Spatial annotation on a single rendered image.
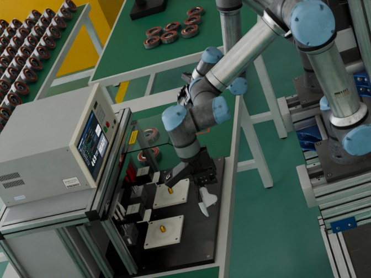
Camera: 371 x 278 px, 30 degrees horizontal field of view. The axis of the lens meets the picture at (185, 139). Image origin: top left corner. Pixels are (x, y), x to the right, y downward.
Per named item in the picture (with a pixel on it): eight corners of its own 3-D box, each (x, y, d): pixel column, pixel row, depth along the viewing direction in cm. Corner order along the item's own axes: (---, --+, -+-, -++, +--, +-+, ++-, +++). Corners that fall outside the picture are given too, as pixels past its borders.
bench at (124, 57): (289, 14, 585) (264, -70, 546) (293, 140, 435) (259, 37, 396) (168, 48, 616) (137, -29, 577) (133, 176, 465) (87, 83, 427)
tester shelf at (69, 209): (133, 115, 302) (129, 107, 300) (100, 219, 247) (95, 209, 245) (44, 137, 315) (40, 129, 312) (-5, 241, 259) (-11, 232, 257)
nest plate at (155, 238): (184, 217, 281) (183, 214, 281) (180, 242, 269) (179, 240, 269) (150, 223, 286) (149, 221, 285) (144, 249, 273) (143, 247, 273)
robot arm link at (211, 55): (225, 60, 276) (206, 54, 274) (214, 80, 283) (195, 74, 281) (224, 48, 281) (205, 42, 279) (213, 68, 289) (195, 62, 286)
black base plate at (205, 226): (225, 159, 308) (223, 155, 307) (215, 263, 256) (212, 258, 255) (129, 181, 321) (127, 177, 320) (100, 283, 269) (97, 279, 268)
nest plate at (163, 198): (190, 180, 301) (189, 177, 300) (186, 202, 289) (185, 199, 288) (158, 187, 305) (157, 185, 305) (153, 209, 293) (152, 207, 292)
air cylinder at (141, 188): (148, 194, 303) (143, 185, 301) (145, 205, 297) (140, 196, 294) (137, 196, 305) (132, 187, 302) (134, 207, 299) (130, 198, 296)
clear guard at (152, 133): (192, 118, 296) (187, 107, 293) (186, 151, 276) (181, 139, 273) (122, 135, 305) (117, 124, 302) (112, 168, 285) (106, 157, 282)
